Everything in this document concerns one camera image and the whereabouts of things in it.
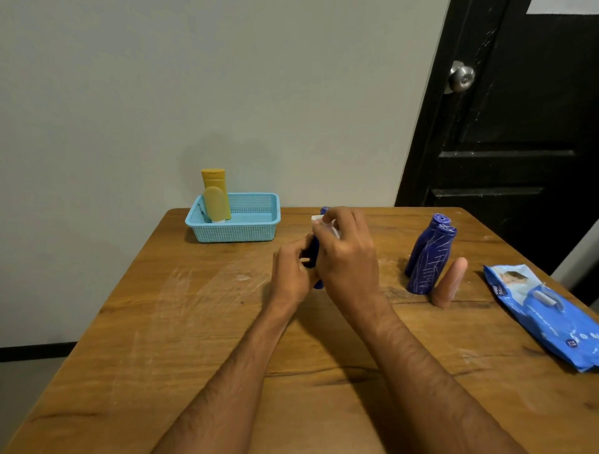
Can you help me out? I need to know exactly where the pale yellow rounded bottle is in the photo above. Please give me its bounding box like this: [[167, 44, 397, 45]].
[[202, 186, 228, 223]]

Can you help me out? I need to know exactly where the small blue patterned bottle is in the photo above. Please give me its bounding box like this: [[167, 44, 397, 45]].
[[301, 206, 329, 291]]

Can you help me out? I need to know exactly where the blue plastic basket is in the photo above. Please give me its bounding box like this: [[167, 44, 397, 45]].
[[185, 192, 281, 244]]

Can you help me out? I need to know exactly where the blue wet wipes pack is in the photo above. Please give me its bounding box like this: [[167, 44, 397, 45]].
[[483, 264, 599, 374]]

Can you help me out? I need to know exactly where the white paper sheet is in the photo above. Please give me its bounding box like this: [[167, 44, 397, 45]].
[[526, 0, 599, 15]]

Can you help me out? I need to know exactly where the person's left forearm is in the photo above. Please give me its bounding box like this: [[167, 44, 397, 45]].
[[152, 301, 293, 454]]

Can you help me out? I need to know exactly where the person's right forearm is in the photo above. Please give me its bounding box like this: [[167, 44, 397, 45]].
[[355, 304, 527, 454]]

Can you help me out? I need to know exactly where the wooden table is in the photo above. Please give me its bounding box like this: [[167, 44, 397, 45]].
[[2, 206, 599, 454]]

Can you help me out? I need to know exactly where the black open door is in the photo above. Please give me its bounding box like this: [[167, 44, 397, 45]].
[[570, 269, 599, 307]]

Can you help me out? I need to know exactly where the person's right hand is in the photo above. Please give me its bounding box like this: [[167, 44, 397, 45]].
[[312, 206, 382, 324]]

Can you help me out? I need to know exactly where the black panel door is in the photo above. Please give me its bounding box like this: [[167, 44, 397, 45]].
[[394, 0, 599, 277]]

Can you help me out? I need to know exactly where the yellow capped bottle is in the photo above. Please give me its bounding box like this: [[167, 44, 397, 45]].
[[201, 168, 232, 221]]

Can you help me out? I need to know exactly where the silver door knob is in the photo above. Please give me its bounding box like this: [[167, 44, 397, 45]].
[[444, 60, 476, 95]]

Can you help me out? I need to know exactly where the black baseboard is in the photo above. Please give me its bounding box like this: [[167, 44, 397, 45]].
[[0, 341, 78, 364]]

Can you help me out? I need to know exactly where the peach pink bottle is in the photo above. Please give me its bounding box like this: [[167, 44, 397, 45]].
[[430, 256, 469, 309]]

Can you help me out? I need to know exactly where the white wipe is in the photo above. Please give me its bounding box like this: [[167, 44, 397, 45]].
[[311, 214, 340, 240]]

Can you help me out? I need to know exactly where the person's left hand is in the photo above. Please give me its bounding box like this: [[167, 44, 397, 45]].
[[269, 234, 319, 314]]

